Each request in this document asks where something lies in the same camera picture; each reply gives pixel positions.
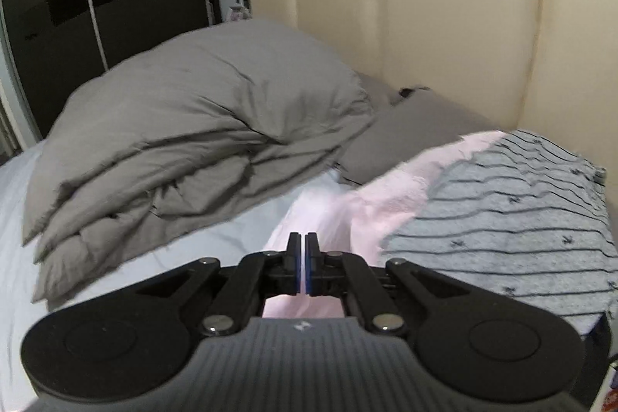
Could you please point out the pink fleece cloth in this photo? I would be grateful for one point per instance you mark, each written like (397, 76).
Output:
(415, 180)

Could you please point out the small white bedside object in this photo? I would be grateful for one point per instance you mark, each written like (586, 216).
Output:
(240, 6)

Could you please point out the grey pillow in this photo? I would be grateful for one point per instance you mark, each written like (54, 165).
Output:
(410, 137)

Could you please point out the grey striped garment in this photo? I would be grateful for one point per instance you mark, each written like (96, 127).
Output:
(507, 223)

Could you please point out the bed with light grey sheet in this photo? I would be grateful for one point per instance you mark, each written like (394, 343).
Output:
(169, 255)

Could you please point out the cream padded headboard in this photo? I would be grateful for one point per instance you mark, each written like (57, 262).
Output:
(458, 30)

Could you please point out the grey duvet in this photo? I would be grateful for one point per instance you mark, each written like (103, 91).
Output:
(193, 117)

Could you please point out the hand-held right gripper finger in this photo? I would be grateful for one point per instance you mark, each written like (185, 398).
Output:
(307, 281)
(299, 281)

